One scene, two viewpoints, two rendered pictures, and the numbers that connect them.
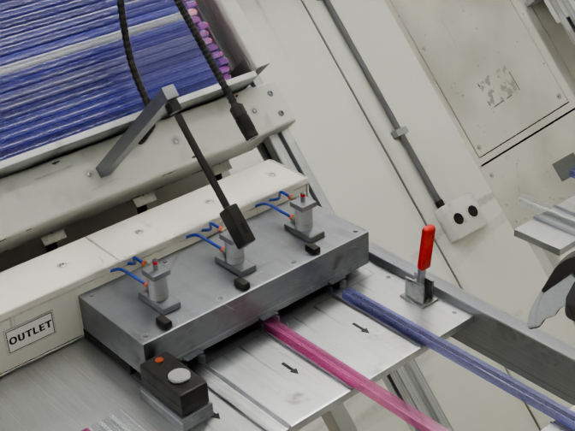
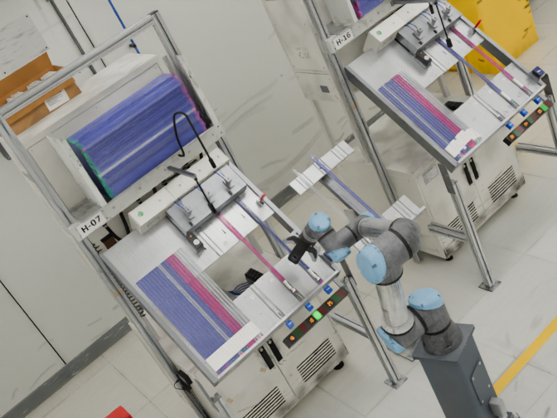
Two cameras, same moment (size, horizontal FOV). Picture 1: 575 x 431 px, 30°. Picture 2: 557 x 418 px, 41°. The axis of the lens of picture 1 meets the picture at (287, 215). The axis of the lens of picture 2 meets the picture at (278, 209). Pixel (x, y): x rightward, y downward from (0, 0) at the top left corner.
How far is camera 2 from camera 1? 212 cm
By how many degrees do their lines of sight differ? 34
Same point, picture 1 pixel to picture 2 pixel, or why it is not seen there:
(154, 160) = (183, 160)
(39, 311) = (156, 216)
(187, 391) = (199, 247)
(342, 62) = not seen: outside the picture
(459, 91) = (288, 45)
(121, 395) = (179, 240)
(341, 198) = (236, 12)
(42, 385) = (157, 235)
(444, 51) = (283, 30)
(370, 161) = not seen: outside the picture
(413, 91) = not seen: outside the picture
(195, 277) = (197, 203)
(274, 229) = (219, 182)
